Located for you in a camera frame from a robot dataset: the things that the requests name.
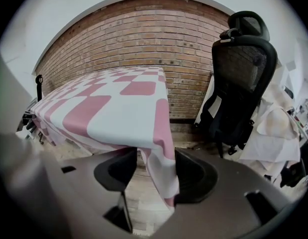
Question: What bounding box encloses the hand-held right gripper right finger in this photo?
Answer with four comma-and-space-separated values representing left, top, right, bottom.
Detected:
154, 148, 294, 239

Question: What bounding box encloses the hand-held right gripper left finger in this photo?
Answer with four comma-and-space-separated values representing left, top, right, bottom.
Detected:
44, 147, 139, 234

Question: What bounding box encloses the pink checkered tablecloth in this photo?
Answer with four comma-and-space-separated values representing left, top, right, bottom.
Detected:
30, 66, 181, 209

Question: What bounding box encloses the black mesh office chair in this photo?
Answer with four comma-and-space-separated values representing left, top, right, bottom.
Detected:
195, 10, 278, 159

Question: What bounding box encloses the crumpled white cloth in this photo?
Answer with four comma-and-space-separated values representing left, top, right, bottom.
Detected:
238, 66, 302, 182

